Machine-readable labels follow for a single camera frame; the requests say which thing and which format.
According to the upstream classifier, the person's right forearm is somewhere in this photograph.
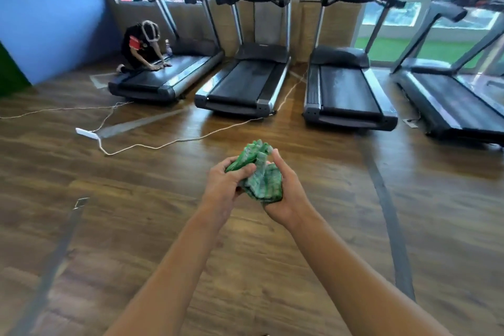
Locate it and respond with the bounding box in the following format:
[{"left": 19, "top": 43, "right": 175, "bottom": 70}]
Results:
[{"left": 287, "top": 214, "right": 454, "bottom": 336}]

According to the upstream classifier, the glass window wall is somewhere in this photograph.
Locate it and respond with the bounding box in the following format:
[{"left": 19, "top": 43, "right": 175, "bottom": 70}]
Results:
[{"left": 102, "top": 0, "right": 504, "bottom": 73}]

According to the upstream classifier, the green checkered cleaning cloth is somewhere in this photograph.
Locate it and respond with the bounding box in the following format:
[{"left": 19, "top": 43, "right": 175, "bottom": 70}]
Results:
[{"left": 226, "top": 139, "right": 285, "bottom": 204}]

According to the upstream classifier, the person's right hand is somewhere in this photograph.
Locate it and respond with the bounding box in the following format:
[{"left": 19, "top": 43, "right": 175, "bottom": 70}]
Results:
[{"left": 264, "top": 149, "right": 316, "bottom": 230}]

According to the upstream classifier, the green board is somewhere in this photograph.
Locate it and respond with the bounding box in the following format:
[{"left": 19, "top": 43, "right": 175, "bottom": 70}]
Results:
[{"left": 0, "top": 40, "right": 33, "bottom": 98}]

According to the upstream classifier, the person's left forearm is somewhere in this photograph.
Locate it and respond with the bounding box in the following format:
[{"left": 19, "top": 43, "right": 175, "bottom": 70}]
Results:
[{"left": 106, "top": 214, "right": 229, "bottom": 336}]

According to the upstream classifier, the person's left hand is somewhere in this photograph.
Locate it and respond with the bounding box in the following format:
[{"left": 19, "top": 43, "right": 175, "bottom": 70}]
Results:
[{"left": 201, "top": 154, "right": 257, "bottom": 226}]

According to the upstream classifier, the white floor cable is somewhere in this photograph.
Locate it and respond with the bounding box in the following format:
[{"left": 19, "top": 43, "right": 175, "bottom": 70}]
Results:
[{"left": 0, "top": 72, "right": 304, "bottom": 157}]

